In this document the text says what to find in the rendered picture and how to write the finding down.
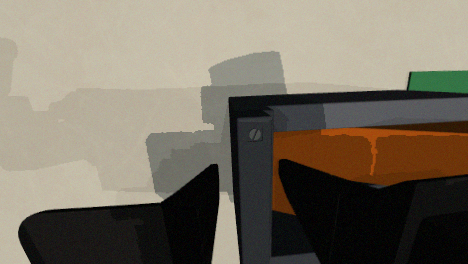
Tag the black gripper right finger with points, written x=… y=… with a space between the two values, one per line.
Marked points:
x=350 y=223

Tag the orange l-shaped part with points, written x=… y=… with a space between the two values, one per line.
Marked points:
x=380 y=155

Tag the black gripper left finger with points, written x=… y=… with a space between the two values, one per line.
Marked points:
x=178 y=230

